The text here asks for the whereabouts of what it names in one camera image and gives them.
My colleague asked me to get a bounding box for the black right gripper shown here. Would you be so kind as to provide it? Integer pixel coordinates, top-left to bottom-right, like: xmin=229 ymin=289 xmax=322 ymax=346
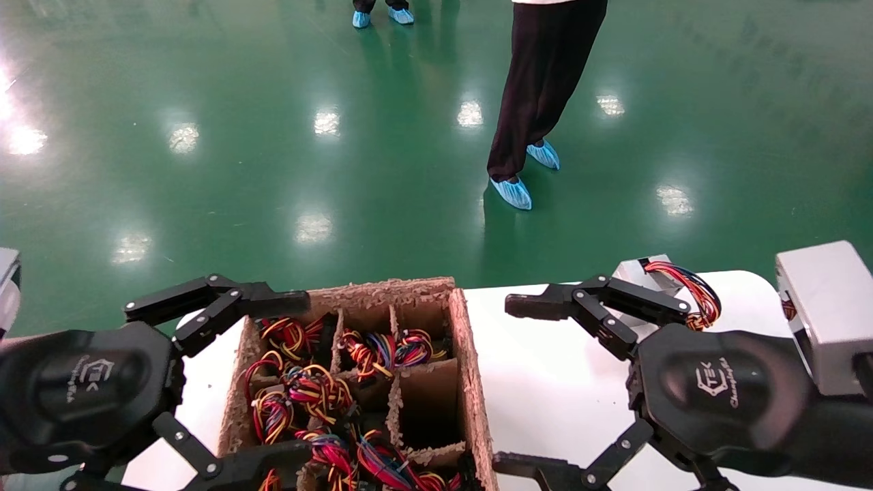
xmin=492 ymin=275 xmax=823 ymax=491

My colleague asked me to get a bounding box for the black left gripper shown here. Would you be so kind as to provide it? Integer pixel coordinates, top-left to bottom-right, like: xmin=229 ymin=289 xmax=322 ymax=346
xmin=0 ymin=274 xmax=315 ymax=491

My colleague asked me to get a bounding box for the brown cardboard divider box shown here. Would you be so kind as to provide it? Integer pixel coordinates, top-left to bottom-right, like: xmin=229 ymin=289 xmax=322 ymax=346
xmin=217 ymin=276 xmax=499 ymax=491

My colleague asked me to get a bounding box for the person in black trousers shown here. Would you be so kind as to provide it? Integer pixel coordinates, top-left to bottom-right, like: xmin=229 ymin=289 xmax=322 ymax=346
xmin=486 ymin=0 xmax=609 ymax=211
xmin=351 ymin=0 xmax=415 ymax=29

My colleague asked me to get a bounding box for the wire harness bundle upper left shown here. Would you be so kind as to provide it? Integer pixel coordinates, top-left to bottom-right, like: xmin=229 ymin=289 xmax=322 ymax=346
xmin=283 ymin=365 xmax=357 ymax=413

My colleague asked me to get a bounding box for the wire harness bundle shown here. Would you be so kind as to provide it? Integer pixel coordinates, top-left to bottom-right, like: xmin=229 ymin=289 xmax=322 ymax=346
xmin=283 ymin=365 xmax=357 ymax=413
xmin=355 ymin=430 xmax=466 ymax=491
xmin=340 ymin=329 xmax=398 ymax=383

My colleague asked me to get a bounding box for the wire harness bundle left edge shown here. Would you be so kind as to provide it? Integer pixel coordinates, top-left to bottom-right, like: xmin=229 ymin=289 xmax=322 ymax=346
xmin=293 ymin=428 xmax=359 ymax=491

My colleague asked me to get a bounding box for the wire harness bundle top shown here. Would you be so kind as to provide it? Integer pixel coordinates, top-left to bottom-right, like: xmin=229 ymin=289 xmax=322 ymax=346
xmin=340 ymin=329 xmax=398 ymax=383

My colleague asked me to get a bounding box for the wire harness bundle lower left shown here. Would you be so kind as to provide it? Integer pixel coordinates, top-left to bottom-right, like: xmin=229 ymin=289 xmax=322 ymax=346
xmin=355 ymin=430 xmax=466 ymax=491

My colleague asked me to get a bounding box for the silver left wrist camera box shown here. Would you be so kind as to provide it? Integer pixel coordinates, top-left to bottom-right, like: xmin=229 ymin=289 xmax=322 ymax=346
xmin=0 ymin=248 xmax=22 ymax=338

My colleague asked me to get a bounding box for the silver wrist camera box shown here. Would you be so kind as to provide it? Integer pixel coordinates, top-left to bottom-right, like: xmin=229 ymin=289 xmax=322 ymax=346
xmin=775 ymin=240 xmax=873 ymax=398
xmin=0 ymin=248 xmax=22 ymax=338

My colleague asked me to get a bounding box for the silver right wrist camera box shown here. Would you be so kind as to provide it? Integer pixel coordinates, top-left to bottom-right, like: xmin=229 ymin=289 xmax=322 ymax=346
xmin=775 ymin=240 xmax=873 ymax=398

